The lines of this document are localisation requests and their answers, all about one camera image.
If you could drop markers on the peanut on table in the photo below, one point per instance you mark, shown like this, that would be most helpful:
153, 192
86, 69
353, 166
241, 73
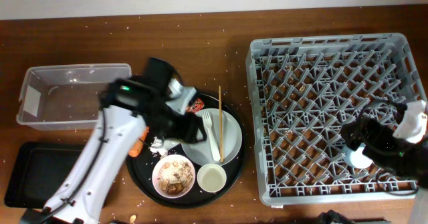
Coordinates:
132, 219

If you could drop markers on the crumpled white tissue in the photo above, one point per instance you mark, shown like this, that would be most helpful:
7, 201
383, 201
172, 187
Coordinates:
162, 147

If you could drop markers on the black rectangular tray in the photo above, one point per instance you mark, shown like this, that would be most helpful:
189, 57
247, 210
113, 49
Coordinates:
39, 170

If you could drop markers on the clear plastic bin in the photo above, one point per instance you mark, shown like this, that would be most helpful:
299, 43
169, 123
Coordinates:
65, 97

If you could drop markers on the light blue cup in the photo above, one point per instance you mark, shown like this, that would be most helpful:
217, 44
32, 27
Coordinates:
355, 158

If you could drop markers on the white plastic fork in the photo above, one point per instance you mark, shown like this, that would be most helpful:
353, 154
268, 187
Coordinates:
207, 123

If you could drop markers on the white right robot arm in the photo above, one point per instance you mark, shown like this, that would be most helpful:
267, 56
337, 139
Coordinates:
413, 165

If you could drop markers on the round black tray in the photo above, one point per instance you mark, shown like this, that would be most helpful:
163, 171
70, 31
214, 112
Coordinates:
141, 167

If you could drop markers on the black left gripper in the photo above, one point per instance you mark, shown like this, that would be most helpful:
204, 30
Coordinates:
185, 126

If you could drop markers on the orange carrot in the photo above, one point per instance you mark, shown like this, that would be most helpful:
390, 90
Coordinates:
138, 145

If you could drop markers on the grey plate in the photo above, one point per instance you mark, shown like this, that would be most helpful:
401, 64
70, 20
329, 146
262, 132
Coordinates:
200, 153

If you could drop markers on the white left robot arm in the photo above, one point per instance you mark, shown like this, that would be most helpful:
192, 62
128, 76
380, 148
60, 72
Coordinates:
126, 109

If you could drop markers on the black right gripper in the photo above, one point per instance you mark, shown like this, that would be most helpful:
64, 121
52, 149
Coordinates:
373, 146

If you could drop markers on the grey dishwasher rack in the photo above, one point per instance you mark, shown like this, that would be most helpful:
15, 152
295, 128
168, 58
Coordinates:
302, 91

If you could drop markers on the red snack wrapper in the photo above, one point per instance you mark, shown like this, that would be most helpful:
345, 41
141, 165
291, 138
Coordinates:
196, 106

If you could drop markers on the white bowl with food scraps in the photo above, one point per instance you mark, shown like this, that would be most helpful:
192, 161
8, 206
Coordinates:
173, 176

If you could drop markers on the small white cup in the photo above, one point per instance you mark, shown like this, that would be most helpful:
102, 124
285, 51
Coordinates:
211, 178

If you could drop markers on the wooden chopstick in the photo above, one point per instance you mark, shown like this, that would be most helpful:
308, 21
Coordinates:
220, 125

